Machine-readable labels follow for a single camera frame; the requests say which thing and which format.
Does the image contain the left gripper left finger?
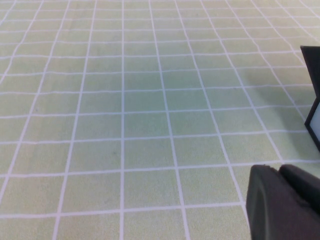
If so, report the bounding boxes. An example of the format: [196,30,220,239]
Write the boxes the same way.
[246,164,320,240]

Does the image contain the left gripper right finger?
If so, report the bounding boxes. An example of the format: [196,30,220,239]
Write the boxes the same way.
[279,163,320,213]

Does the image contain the black printed glasses case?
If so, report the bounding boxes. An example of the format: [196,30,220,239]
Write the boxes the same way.
[299,45,320,153]

